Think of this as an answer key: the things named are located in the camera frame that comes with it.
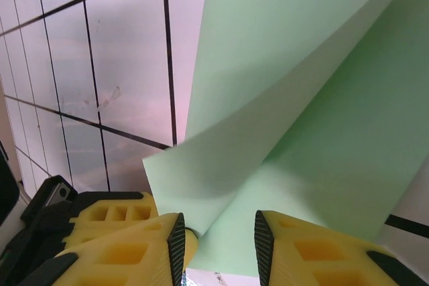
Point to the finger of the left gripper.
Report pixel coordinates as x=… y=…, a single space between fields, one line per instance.
x=110 y=212
x=191 y=244

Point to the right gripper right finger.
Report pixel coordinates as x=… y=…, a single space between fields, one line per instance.
x=318 y=259

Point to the green paper sheet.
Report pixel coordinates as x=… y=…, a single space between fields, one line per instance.
x=268 y=65

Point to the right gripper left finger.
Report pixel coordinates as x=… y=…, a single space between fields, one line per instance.
x=134 y=259

